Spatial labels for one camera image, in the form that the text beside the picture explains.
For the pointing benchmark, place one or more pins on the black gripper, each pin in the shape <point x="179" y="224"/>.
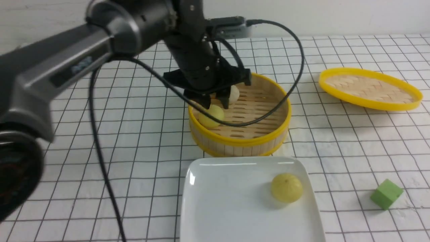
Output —
<point x="202" y="71"/>

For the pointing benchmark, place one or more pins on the yellow steamed bun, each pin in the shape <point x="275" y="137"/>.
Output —
<point x="286" y="188"/>
<point x="215" y="111"/>

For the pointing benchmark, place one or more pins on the pale white steamed bun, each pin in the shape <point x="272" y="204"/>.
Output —
<point x="234" y="94"/>

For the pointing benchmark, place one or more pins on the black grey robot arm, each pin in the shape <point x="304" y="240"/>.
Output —
<point x="33" y="76"/>

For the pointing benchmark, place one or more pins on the white square plate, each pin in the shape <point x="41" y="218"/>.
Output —
<point x="229" y="200"/>

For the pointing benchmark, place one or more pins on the yellow rimmed bamboo steamer basket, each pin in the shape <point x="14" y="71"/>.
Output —
<point x="259" y="139"/>

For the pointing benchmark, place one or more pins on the yellow rimmed bamboo steamer lid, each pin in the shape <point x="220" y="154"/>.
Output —
<point x="370" y="89"/>

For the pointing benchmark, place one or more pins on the green foam cube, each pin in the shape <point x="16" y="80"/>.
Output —
<point x="386" y="194"/>

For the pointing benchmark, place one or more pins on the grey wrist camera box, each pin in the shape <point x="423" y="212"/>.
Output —
<point x="234" y="27"/>

